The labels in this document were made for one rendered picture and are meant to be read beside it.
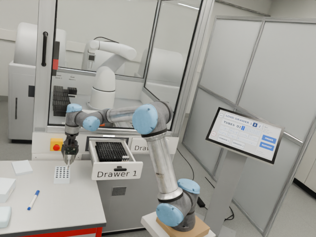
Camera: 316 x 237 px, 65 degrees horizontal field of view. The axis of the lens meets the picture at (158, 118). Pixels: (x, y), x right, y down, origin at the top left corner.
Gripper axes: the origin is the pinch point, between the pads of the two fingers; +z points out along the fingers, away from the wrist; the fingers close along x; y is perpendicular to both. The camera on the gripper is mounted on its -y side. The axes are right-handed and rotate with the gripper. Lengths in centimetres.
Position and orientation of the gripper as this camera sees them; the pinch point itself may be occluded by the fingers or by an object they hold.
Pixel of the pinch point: (68, 161)
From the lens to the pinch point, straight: 154.6
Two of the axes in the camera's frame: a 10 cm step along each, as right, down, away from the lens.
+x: 9.3, 0.8, 3.6
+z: -2.0, 9.2, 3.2
